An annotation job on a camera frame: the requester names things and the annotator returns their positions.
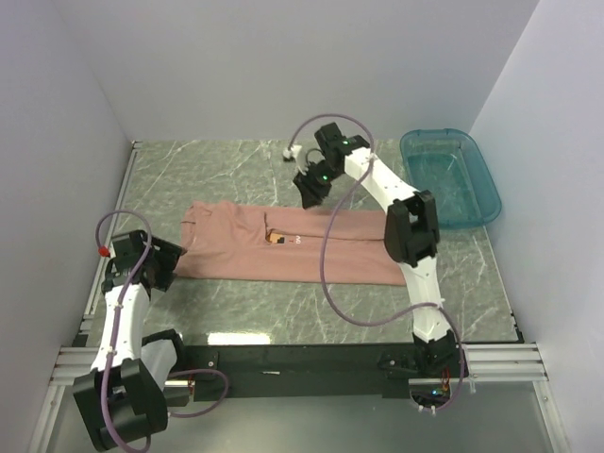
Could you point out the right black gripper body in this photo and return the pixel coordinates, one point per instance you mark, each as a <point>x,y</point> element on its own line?
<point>318,178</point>

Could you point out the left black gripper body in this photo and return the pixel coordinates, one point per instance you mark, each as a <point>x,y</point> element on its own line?
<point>162,261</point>

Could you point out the pink printed t shirt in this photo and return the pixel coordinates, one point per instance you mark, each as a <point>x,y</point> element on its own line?
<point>225,240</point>

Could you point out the teal plastic basin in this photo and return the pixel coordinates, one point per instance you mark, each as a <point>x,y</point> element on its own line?
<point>448,163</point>

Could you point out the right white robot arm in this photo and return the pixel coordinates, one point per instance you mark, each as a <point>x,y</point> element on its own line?
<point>411,233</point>

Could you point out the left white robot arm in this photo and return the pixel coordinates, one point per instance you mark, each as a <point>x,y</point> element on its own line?
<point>128,375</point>

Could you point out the black base beam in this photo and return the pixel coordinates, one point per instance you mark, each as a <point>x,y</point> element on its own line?
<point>289,370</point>

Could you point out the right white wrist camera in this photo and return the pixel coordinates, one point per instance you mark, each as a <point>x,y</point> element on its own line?
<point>297,154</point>

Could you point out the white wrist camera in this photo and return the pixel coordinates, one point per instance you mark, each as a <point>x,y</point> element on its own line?
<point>105,251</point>
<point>297,154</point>

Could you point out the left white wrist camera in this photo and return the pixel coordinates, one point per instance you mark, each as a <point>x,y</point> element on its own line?
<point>105,251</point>

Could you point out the aluminium frame rail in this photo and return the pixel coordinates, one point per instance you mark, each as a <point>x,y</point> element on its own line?
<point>486,363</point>

